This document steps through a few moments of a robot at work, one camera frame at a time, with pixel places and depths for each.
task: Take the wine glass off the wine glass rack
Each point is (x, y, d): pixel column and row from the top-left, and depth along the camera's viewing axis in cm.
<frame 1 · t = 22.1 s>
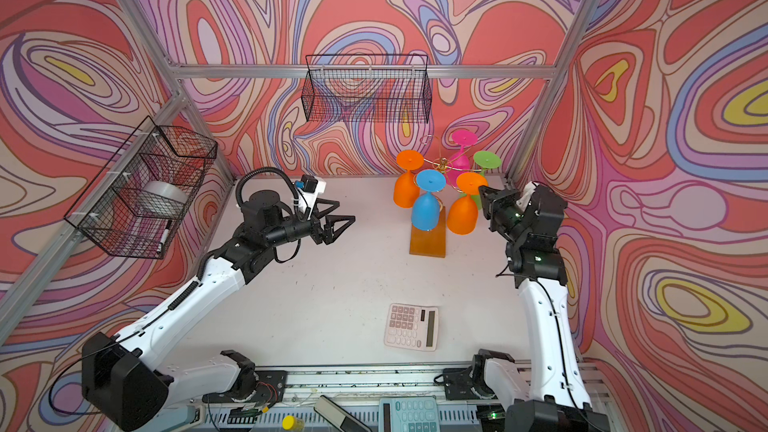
left hand: (346, 211, 70), fingers open
right hand: (477, 190, 70), fingers closed
orange wine glass rear: (406, 189, 86), point 25 cm above the table
blue wine glass: (426, 207, 80), point 26 cm above the table
orange wine glass front: (463, 212, 78), point 26 cm above the table
magenta wine glass: (459, 162, 91), point 26 cm above the table
green wine glass: (485, 160, 80), point 34 cm above the table
pink calculator: (412, 326, 83), point 2 cm above the table

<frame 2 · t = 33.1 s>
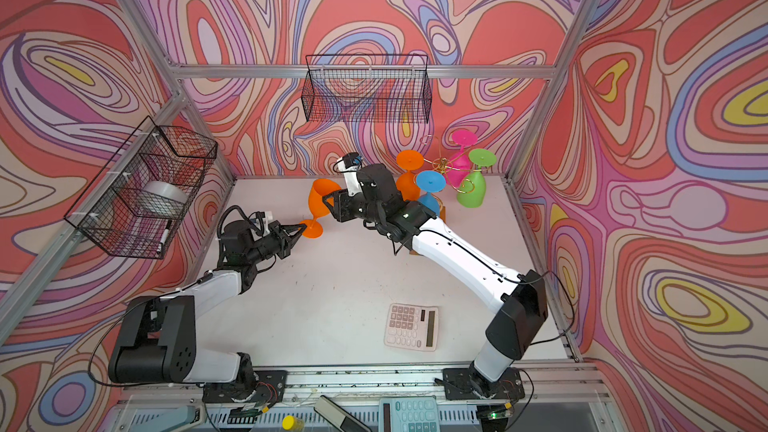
left hand: (308, 226, 84), fingers closed
right hand: (331, 204, 72), fingers open
orange wine glass front: (317, 207, 78), point 28 cm above the table
the other named things where they were.

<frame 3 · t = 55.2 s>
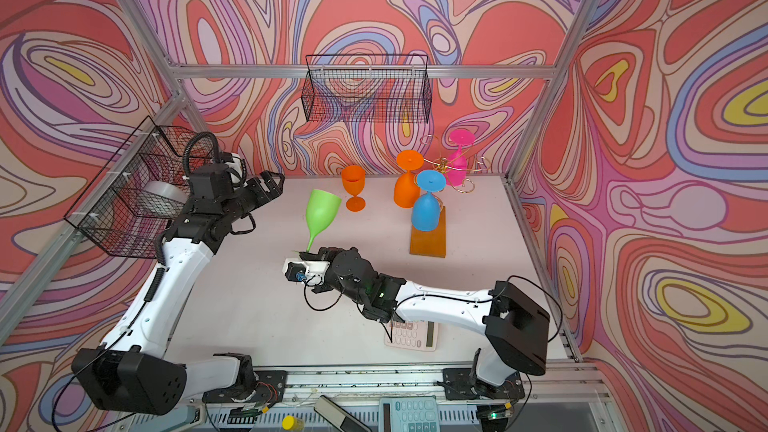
left hand: (274, 180, 75), fingers open
right hand: (309, 254, 72), fingers closed
orange wine glass front: (353, 179, 103), point 14 cm above the table
green wine glass: (322, 209, 75), point 30 cm above the table
the other named things where they were.

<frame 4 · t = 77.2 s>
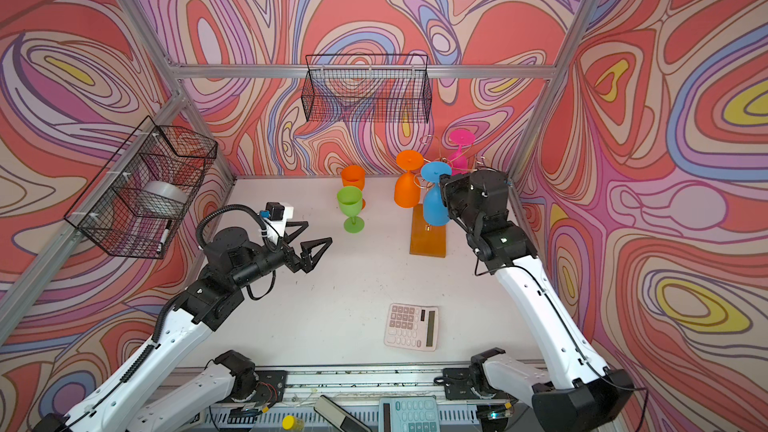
left hand: (319, 232, 67), fingers open
right hand: (436, 179, 69), fingers closed
green wine glass: (350, 200, 100), point 12 cm above the table
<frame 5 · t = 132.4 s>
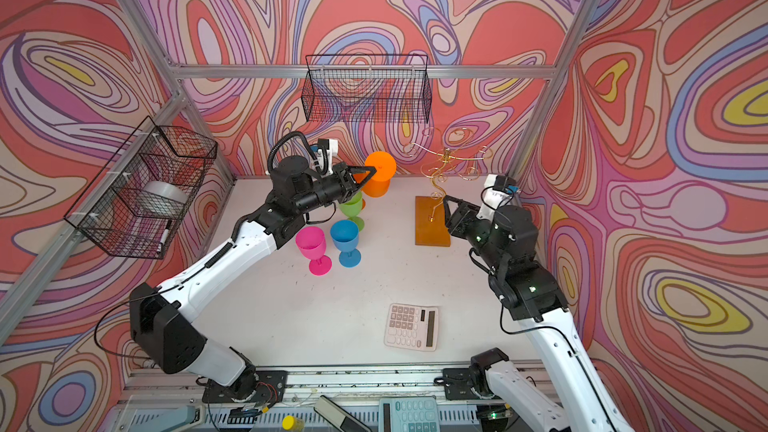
left hand: (377, 170, 66), fingers closed
right hand: (450, 207, 65), fingers open
orange wine glass rear: (379, 183, 78), point 31 cm above the table
blue wine glass: (345, 235, 90), point 13 cm above the table
magenta wine glass: (312, 245, 85), point 16 cm above the table
